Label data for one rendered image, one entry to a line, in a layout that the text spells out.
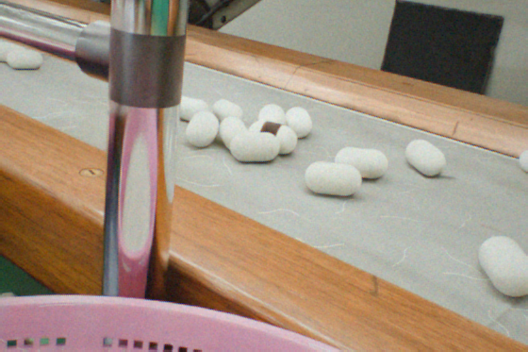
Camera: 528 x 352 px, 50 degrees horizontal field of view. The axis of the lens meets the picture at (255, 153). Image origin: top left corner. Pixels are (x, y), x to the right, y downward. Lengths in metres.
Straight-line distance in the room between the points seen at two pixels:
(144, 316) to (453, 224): 0.22
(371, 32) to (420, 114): 2.08
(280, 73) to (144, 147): 0.45
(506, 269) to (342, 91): 0.33
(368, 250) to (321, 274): 0.08
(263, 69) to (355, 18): 2.03
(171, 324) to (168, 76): 0.08
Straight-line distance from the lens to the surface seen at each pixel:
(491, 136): 0.53
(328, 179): 0.34
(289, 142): 0.40
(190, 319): 0.18
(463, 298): 0.28
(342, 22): 2.67
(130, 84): 0.17
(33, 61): 0.59
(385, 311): 0.21
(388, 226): 0.33
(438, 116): 0.54
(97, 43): 0.19
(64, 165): 0.30
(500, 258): 0.29
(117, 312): 0.19
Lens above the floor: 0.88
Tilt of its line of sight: 20 degrees down
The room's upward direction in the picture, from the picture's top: 7 degrees clockwise
